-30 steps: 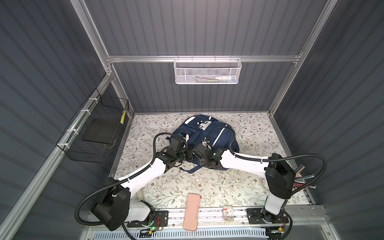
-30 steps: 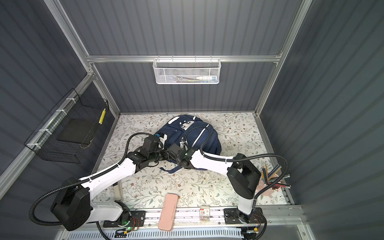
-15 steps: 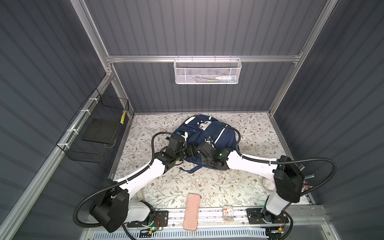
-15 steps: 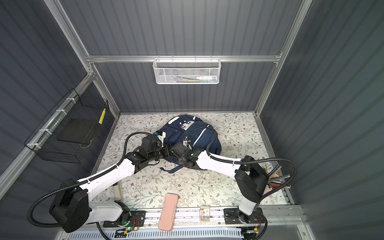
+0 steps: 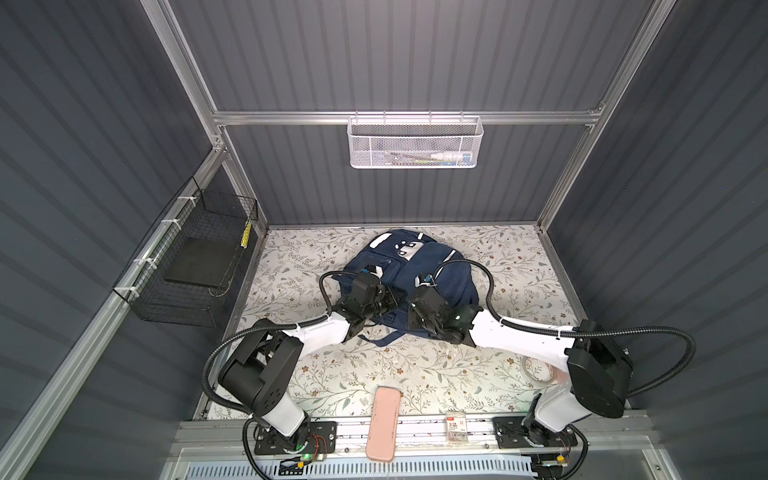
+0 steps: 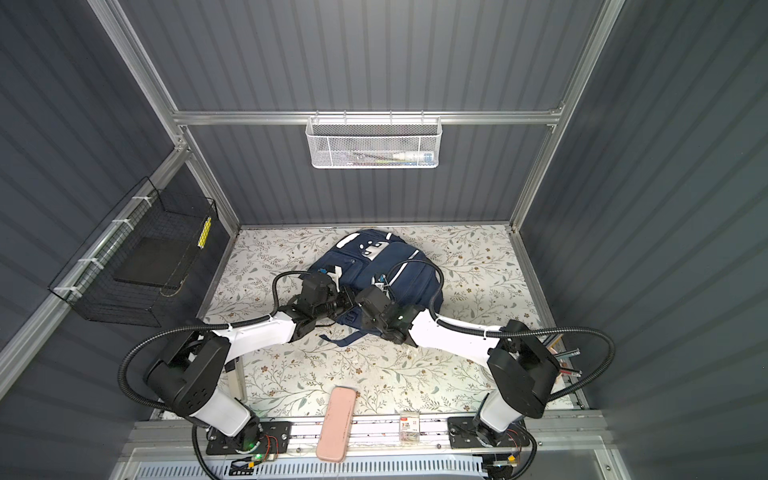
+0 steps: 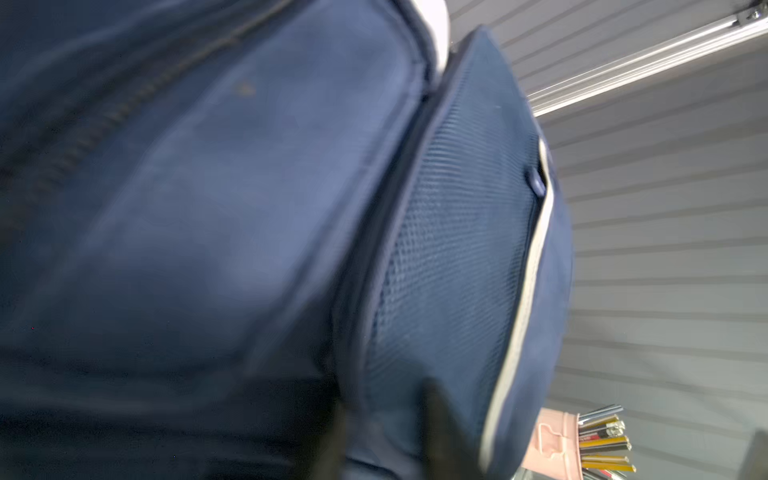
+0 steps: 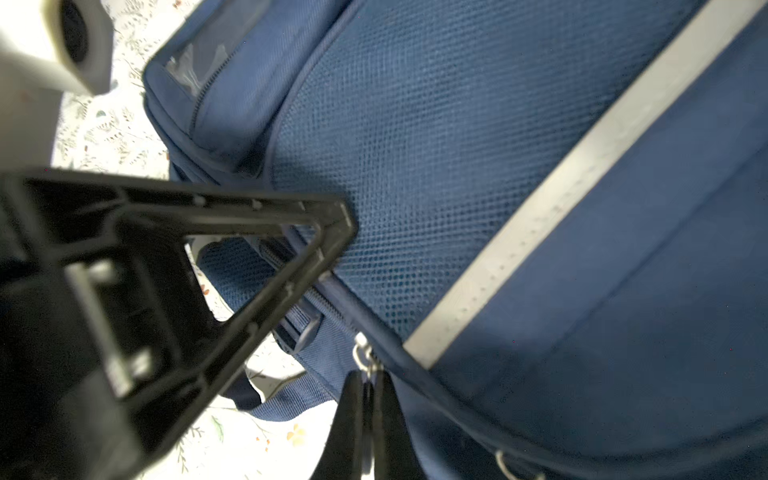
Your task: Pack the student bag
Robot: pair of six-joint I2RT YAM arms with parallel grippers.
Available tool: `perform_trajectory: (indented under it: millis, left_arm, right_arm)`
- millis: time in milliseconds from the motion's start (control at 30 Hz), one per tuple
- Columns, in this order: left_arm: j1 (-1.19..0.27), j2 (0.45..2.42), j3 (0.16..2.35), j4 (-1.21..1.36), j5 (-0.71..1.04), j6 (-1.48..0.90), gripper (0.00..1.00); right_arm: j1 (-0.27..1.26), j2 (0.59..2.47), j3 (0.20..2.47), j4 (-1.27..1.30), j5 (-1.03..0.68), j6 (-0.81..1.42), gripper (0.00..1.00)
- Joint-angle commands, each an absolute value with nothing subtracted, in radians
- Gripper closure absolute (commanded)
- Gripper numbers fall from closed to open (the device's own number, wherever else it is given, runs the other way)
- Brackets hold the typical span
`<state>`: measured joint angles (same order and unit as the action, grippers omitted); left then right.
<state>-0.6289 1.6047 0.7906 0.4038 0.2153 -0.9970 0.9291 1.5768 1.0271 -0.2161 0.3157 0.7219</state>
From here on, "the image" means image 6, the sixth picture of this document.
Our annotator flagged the black wire mesh basket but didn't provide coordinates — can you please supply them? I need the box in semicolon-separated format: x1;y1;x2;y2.
49;181;218;327

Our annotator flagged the pink pencil case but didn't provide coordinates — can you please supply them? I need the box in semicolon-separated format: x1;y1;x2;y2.
316;387;357;463

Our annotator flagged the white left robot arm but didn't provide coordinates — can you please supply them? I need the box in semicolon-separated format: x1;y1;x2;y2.
117;270;355;438

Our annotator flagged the black grey stapler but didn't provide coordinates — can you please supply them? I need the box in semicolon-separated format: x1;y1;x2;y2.
224;357;247;401

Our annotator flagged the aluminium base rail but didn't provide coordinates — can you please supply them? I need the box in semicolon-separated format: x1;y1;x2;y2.
118;410;616;462

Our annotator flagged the small clear staples box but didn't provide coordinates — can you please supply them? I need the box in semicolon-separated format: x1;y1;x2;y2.
399;412;420;444

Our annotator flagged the pink pencil cup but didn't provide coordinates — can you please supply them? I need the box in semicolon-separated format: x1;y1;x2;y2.
544;334;582;379

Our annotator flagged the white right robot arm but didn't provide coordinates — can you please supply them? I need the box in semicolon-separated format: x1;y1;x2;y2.
355;284;616;447

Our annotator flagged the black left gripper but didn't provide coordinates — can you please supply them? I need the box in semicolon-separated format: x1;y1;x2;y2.
314;285;366;323

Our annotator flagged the white wire mesh basket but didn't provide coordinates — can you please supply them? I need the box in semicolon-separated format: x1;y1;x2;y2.
305;116;443;170

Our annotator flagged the navy blue student backpack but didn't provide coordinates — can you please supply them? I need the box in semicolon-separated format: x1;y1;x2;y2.
310;229;443;347

